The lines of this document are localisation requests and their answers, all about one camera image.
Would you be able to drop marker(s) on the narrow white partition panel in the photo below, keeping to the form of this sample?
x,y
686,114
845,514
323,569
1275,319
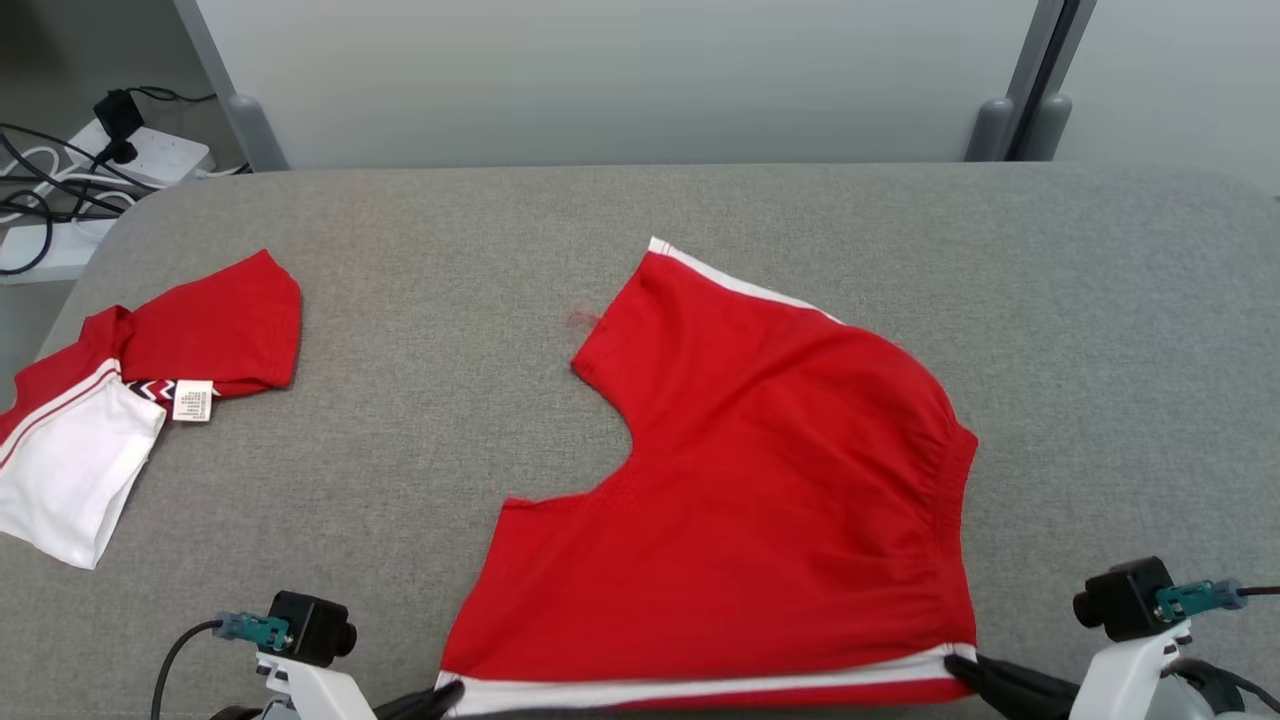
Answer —
x,y
1180,80

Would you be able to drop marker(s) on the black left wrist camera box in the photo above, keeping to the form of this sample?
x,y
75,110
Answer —
x,y
310,625

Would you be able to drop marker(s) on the red shorts white stripe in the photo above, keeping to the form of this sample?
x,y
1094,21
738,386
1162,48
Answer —
x,y
780,500

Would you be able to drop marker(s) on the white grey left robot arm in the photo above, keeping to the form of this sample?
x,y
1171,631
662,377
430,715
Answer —
x,y
235,714

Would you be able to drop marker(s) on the white extension socket box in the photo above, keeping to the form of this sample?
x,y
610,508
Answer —
x,y
70,255

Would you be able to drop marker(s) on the grey partition post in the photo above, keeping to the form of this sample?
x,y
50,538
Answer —
x,y
990,130
255,135
1048,125

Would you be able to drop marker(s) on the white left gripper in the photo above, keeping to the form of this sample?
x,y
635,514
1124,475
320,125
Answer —
x,y
315,695

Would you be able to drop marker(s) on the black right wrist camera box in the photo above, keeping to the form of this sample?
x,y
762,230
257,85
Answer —
x,y
1130,600

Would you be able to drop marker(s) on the wide white partition panel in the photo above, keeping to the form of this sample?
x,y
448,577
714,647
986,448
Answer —
x,y
600,80

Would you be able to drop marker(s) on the white power strip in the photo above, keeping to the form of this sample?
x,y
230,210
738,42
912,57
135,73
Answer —
x,y
165,150

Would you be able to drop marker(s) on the black power adapter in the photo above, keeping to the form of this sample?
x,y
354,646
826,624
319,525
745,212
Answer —
x,y
118,112

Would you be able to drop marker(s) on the red Bulls jersey white sleeves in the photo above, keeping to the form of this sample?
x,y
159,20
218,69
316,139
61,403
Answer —
x,y
220,330

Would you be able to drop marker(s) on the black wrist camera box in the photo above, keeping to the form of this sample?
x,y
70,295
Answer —
x,y
310,625
1130,600

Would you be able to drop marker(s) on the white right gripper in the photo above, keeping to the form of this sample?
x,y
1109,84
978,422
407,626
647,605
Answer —
x,y
1120,680

